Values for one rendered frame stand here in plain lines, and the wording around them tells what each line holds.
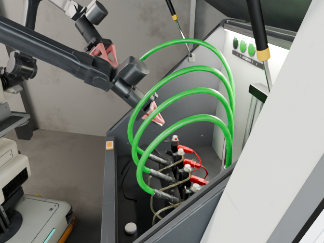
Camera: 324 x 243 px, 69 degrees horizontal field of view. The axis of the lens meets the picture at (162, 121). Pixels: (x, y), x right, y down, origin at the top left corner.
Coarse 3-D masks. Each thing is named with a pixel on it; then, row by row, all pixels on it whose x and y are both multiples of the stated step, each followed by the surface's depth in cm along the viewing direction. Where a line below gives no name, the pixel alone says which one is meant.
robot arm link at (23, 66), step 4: (24, 60) 109; (24, 64) 107; (28, 64) 109; (32, 64) 111; (24, 68) 107; (28, 68) 109; (32, 68) 110; (20, 72) 107; (24, 72) 108; (28, 72) 109; (32, 72) 110; (16, 76) 107; (24, 76) 110; (28, 76) 111
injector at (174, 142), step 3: (171, 138) 82; (177, 138) 82; (174, 141) 81; (177, 141) 81; (171, 144) 82; (174, 144) 81; (177, 144) 82; (171, 147) 83; (174, 147) 82; (165, 150) 84; (168, 150) 84; (174, 150) 83; (177, 150) 83; (168, 153) 84; (174, 156) 84; (174, 159) 85; (174, 162) 86; (174, 171) 88; (174, 174) 88
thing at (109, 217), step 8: (112, 136) 112; (112, 152) 101; (112, 160) 96; (104, 168) 92; (112, 168) 92; (104, 176) 88; (112, 176) 87; (104, 184) 84; (112, 184) 84; (104, 192) 80; (112, 192) 80; (104, 200) 78; (112, 200) 78; (104, 208) 75; (112, 208) 75; (104, 216) 72; (112, 216) 72; (104, 224) 69; (112, 224) 69; (104, 232) 67; (112, 232) 67; (104, 240) 65; (112, 240) 65
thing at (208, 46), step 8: (176, 40) 73; (184, 40) 73; (192, 40) 72; (200, 40) 72; (160, 48) 76; (208, 48) 73; (144, 56) 78; (224, 64) 74; (232, 80) 75; (232, 88) 76
